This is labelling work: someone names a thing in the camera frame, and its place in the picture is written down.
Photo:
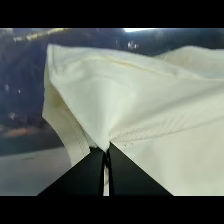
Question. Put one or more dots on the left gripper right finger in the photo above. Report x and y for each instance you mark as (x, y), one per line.
(133, 176)

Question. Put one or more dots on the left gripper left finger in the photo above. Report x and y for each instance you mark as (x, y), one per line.
(83, 178)

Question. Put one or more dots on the pale yellow shirt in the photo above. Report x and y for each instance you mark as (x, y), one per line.
(140, 100)

